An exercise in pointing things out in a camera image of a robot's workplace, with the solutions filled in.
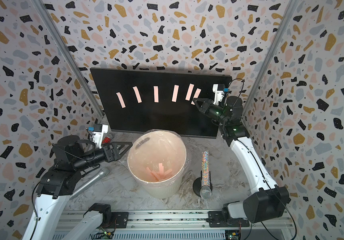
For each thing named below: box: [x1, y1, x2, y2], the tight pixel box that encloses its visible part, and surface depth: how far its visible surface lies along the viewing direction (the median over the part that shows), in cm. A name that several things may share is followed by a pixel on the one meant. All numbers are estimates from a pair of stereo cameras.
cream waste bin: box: [127, 129, 187, 199], surface depth 77 cm
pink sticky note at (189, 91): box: [185, 83, 195, 101], surface depth 69 cm
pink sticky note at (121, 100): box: [115, 92, 126, 109], surface depth 73 cm
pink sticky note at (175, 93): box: [171, 84, 180, 103], surface depth 69 cm
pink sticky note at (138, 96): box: [132, 86, 143, 103], surface depth 71 cm
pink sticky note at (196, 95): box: [191, 88, 202, 105], surface depth 69 cm
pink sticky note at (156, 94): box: [153, 86, 159, 103], surface depth 70 cm
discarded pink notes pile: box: [146, 163, 173, 181], surface depth 82 cm
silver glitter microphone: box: [200, 151, 212, 200], surface depth 70 cm
